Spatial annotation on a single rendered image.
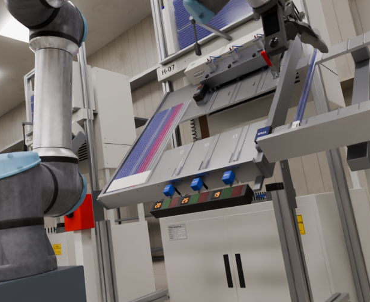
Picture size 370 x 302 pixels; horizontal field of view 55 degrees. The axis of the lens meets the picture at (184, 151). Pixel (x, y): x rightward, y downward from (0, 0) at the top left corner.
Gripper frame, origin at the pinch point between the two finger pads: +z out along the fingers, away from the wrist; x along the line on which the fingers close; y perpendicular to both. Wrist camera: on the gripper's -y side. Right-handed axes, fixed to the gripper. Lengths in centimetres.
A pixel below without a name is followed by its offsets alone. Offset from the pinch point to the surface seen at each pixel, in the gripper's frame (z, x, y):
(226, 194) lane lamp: 6.8, 22.4, -31.8
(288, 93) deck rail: 16.4, 12.7, 10.5
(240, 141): 9.5, 23.3, -11.5
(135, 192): 7, 61, -24
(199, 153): 9.3, 38.5, -11.7
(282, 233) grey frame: 17.7, 11.7, -38.7
